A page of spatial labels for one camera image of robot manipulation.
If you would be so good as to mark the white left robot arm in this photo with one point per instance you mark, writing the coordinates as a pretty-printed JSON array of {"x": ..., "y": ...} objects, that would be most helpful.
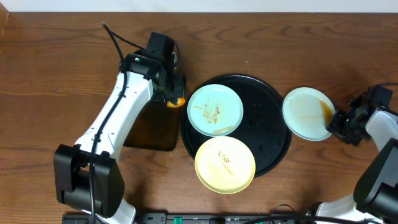
[{"x": 87, "y": 175}]

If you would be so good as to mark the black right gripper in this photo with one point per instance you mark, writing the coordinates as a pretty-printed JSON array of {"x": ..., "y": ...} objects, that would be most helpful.
[{"x": 332, "y": 126}]

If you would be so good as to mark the black rectangular water tray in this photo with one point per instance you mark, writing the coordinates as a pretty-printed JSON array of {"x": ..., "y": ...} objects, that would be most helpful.
[{"x": 146, "y": 123}]

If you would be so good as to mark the orange green scrub sponge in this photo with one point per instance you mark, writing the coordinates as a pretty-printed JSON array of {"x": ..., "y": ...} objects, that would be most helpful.
[{"x": 176, "y": 103}]

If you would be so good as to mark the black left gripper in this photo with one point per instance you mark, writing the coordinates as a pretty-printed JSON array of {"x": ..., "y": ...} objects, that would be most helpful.
[{"x": 175, "y": 90}]

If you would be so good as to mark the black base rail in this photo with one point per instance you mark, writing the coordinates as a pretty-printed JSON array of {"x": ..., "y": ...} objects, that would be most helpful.
[{"x": 162, "y": 218}]

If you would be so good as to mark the mint green plate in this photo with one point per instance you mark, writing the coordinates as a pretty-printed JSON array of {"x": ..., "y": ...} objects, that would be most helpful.
[
  {"x": 215, "y": 110},
  {"x": 307, "y": 112}
]

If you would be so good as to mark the yellow plate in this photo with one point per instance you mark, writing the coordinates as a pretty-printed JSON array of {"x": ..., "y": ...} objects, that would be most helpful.
[{"x": 225, "y": 165}]

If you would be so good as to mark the black round serving tray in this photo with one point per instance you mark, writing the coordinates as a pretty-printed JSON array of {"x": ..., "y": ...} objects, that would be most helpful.
[{"x": 263, "y": 128}]

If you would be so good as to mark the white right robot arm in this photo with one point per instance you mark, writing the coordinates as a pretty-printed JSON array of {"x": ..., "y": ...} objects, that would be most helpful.
[{"x": 375, "y": 195}]

